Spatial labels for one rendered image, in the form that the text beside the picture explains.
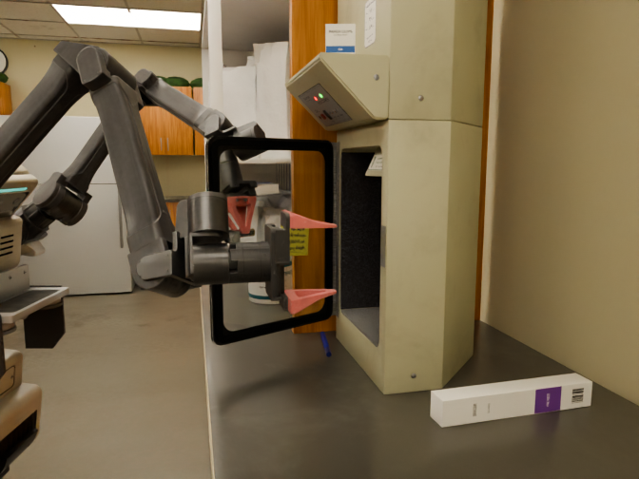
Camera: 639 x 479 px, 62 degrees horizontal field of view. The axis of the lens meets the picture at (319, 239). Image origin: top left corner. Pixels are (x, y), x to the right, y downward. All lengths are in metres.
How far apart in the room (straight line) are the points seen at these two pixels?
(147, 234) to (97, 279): 5.13
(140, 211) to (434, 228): 0.47
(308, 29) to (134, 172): 0.58
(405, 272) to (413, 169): 0.17
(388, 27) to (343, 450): 0.65
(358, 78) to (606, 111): 0.49
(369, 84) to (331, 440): 0.55
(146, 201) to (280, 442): 0.40
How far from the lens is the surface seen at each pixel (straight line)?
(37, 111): 1.04
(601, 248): 1.13
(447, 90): 0.93
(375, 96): 0.88
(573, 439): 0.91
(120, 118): 0.91
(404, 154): 0.90
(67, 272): 5.94
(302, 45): 1.25
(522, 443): 0.87
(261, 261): 0.73
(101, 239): 5.83
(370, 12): 1.01
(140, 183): 0.83
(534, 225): 1.29
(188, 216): 0.77
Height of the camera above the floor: 1.34
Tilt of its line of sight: 8 degrees down
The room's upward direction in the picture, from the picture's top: straight up
